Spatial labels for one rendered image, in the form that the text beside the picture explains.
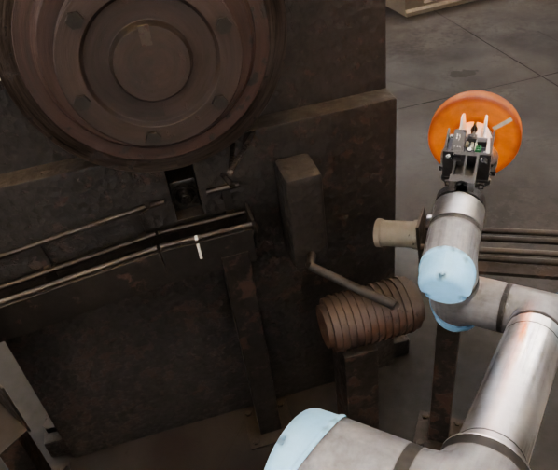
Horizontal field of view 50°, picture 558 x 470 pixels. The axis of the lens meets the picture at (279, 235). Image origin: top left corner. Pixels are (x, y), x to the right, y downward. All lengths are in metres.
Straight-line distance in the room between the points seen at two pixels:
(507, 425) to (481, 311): 0.26
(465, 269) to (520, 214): 1.63
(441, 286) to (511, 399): 0.19
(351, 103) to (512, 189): 1.41
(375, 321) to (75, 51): 0.78
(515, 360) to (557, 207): 1.78
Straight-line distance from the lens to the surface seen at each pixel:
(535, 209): 2.50
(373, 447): 0.63
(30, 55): 1.02
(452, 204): 0.89
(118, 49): 0.93
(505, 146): 1.09
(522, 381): 0.76
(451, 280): 0.83
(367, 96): 1.32
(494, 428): 0.69
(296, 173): 1.20
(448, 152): 0.95
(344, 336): 1.27
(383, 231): 1.22
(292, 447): 0.64
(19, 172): 1.29
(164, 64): 0.94
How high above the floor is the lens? 1.44
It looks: 38 degrees down
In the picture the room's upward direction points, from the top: 8 degrees counter-clockwise
